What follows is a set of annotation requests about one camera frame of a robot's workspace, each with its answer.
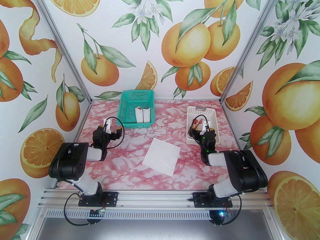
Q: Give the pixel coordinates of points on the white paper napkin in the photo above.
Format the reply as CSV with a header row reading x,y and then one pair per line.
x,y
162,156

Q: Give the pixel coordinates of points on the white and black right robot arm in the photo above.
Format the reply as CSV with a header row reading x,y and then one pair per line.
x,y
247,169

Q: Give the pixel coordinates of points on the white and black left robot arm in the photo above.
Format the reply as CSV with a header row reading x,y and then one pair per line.
x,y
67,161

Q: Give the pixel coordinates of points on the rolled napkin utensil bundle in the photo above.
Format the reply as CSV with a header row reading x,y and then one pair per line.
x,y
147,114
139,114

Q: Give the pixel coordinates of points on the white plastic basket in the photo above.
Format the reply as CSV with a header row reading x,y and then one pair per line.
x,y
200,111

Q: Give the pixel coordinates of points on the green plastic basket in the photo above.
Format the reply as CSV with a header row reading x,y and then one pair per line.
x,y
130,101

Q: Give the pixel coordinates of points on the small circuit board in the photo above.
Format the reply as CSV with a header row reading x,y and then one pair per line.
x,y
97,213
226,214

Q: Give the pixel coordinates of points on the black round device with LED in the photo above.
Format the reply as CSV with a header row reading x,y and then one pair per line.
x,y
216,217

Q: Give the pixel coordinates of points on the slotted metal strip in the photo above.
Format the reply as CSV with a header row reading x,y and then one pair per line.
x,y
155,214

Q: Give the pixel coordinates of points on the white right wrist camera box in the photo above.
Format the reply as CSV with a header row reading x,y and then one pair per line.
x,y
206,126

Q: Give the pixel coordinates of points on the aluminium frame rear bar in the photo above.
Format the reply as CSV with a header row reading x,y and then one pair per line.
x,y
175,99

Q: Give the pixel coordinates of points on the aluminium mounting rail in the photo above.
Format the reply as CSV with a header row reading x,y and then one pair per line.
x,y
155,199

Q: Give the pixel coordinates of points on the aluminium frame post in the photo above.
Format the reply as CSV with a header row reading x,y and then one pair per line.
x,y
65,49
251,46

